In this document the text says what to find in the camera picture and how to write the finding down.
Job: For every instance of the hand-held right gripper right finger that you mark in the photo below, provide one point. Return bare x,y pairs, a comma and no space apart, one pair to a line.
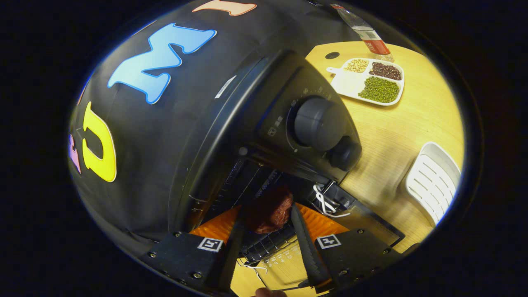
307,247

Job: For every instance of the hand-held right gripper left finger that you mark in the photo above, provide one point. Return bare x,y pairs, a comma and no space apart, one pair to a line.
233,264

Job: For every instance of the dark red meat piece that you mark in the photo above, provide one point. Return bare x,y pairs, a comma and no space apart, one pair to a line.
270,212

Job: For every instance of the black electric oven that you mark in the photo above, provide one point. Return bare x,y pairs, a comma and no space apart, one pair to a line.
247,107

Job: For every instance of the white slotted tray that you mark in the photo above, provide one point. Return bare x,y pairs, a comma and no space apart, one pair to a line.
429,181

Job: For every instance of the white divided bean plate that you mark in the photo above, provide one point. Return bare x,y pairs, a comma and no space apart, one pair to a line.
350,84

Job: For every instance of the black table grommet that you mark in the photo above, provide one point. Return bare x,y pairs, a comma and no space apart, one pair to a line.
332,55

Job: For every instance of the clear plastic bottle red label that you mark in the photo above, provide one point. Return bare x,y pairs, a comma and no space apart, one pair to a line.
371,39

